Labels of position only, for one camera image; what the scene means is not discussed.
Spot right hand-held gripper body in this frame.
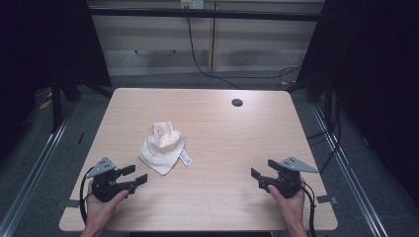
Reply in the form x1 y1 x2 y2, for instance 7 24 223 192
258 156 319 199

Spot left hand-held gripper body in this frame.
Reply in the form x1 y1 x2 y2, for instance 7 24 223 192
85 156 138 203

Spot white towel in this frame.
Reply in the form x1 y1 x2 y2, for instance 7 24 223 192
137 121 195 177

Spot person's right hand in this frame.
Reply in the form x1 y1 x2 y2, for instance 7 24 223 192
267 177 306 229

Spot person's left hand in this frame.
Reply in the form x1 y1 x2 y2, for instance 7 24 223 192
84 180 130 233

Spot grey tape strip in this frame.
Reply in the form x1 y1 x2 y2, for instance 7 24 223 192
315 195 339 205
56 198 82 209

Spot black metal stand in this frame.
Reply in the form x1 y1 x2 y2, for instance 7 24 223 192
49 73 114 134

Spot yellow floor object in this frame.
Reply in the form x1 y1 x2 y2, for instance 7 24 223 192
38 98 53 112

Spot dark curtain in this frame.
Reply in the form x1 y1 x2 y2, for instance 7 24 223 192
0 0 113 162
295 0 419 206

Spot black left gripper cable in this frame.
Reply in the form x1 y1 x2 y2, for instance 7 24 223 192
78 166 97 225

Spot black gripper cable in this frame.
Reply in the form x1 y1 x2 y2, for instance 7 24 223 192
298 180 318 237
78 166 97 225

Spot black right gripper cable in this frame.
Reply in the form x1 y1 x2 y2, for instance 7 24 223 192
298 180 318 237

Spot black floor cables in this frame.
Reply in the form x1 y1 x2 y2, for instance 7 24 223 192
305 88 343 175

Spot metal floor rail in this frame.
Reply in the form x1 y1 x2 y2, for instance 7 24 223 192
0 98 80 237
308 101 390 237

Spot dark cabinet handle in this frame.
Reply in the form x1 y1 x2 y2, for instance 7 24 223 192
133 48 178 56

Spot black wall cable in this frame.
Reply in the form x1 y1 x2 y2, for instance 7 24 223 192
185 8 301 91

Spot black horizontal frame bar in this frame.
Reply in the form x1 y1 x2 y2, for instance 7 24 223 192
88 7 326 23

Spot white wall socket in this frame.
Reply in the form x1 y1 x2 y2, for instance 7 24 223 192
180 0 206 10

